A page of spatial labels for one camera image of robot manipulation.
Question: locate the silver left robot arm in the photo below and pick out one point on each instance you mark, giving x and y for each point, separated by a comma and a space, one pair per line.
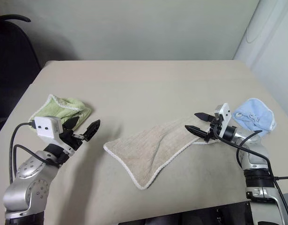
25, 174

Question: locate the green cloth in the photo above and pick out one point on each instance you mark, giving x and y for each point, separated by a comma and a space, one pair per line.
64, 109

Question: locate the light blue cloth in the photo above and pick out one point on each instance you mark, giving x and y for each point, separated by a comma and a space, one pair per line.
253, 117

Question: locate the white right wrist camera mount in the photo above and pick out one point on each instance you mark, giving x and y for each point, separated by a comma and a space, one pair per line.
226, 116

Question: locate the beige towel with white edging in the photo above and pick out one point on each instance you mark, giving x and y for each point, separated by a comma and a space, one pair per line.
146, 152

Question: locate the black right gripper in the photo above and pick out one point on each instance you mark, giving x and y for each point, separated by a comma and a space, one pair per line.
212, 134

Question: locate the black panel under table edge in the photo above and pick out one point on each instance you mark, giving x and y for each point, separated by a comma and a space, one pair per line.
188, 214

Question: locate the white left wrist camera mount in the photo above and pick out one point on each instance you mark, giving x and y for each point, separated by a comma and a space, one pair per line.
46, 127

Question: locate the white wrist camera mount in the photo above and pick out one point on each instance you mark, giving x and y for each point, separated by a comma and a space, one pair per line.
226, 116
46, 127

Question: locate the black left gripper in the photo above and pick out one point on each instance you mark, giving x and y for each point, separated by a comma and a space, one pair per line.
72, 138

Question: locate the black office chair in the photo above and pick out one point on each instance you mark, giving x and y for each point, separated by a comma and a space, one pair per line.
11, 63

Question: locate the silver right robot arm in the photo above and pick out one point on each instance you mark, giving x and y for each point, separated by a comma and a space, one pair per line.
256, 161

